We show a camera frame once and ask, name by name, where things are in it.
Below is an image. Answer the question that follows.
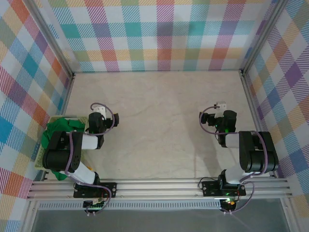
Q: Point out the green t-shirt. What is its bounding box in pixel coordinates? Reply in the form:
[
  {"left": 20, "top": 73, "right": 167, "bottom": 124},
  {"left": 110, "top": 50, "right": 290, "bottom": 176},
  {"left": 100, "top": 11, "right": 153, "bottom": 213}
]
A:
[{"left": 41, "top": 117, "right": 87, "bottom": 181}]

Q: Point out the pale green plastic basket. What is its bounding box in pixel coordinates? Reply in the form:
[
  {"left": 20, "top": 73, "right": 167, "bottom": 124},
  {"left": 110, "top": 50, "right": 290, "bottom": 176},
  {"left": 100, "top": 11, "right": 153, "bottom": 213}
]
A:
[{"left": 35, "top": 116, "right": 89, "bottom": 170}]

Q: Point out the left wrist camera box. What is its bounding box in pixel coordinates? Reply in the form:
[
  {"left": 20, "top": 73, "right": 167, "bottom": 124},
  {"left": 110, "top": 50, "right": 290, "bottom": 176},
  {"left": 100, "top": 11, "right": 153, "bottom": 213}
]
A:
[{"left": 93, "top": 105, "right": 107, "bottom": 119}]

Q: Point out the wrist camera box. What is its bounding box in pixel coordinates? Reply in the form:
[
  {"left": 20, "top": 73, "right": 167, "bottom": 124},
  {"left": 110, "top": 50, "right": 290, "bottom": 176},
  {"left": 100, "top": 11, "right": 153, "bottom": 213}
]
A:
[
  {"left": 93, "top": 105, "right": 107, "bottom": 119},
  {"left": 214, "top": 101, "right": 227, "bottom": 118}
]

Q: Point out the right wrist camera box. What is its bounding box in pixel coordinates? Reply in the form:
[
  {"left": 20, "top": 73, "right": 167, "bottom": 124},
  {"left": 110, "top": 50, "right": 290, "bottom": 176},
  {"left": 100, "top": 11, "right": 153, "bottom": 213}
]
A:
[{"left": 214, "top": 101, "right": 227, "bottom": 118}]

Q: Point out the aluminium table side rail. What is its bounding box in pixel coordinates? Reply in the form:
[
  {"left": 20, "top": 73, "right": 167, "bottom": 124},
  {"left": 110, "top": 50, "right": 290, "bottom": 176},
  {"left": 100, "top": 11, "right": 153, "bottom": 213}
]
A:
[
  {"left": 240, "top": 71, "right": 277, "bottom": 178},
  {"left": 41, "top": 73, "right": 76, "bottom": 182}
]

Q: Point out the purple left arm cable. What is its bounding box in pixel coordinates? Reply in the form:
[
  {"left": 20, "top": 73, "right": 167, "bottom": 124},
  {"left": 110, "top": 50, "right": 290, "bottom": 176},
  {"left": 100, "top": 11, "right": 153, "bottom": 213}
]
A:
[{"left": 64, "top": 102, "right": 116, "bottom": 216}]

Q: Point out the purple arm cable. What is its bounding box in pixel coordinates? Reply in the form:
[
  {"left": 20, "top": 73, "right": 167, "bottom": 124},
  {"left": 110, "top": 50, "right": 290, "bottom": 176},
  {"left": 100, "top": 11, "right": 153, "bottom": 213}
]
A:
[
  {"left": 198, "top": 105, "right": 269, "bottom": 216},
  {"left": 64, "top": 102, "right": 116, "bottom": 216}
]

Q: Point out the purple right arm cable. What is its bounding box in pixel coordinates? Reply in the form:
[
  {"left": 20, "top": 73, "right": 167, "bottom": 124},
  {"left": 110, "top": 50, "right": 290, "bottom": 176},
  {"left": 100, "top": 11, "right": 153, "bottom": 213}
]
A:
[{"left": 198, "top": 105, "right": 269, "bottom": 216}]

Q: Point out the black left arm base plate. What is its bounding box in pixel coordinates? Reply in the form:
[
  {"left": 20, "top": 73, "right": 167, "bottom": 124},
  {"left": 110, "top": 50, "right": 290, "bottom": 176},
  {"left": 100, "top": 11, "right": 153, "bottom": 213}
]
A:
[{"left": 73, "top": 182, "right": 118, "bottom": 199}]

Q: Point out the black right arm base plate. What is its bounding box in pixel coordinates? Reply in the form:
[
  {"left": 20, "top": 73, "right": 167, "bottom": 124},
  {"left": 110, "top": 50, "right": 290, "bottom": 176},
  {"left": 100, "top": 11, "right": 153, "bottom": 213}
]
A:
[{"left": 201, "top": 180, "right": 247, "bottom": 197}]

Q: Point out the aluminium mounting rail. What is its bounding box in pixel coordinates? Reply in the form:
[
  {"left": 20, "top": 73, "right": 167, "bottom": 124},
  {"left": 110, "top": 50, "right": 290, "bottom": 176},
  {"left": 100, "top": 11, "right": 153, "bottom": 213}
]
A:
[{"left": 26, "top": 178, "right": 293, "bottom": 201}]

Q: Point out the aluminium frame post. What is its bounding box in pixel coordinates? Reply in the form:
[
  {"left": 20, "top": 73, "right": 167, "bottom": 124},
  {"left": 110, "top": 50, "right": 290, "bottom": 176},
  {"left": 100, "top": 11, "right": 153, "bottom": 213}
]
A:
[
  {"left": 23, "top": 0, "right": 75, "bottom": 79},
  {"left": 240, "top": 0, "right": 290, "bottom": 73}
]

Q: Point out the slotted grey cable duct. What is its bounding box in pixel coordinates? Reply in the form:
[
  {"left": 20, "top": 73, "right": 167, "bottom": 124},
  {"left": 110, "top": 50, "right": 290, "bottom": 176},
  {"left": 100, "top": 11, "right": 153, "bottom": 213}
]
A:
[{"left": 38, "top": 202, "right": 223, "bottom": 210}]

